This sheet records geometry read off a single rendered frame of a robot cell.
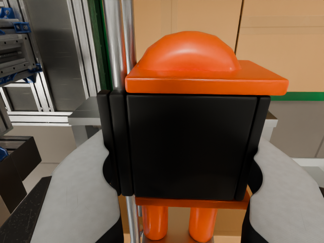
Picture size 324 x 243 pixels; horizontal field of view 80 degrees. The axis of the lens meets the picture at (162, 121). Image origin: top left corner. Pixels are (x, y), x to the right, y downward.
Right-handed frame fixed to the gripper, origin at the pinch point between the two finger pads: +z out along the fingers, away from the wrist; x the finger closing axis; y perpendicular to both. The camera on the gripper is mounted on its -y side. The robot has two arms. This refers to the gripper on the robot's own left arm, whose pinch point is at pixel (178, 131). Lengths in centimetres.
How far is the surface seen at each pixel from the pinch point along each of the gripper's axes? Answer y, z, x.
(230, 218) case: 30.6, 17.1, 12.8
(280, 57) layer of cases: 3, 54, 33
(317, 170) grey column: 88, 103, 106
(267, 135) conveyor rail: 28, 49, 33
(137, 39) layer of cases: -1, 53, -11
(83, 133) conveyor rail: 30, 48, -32
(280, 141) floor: 69, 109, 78
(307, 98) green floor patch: 36, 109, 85
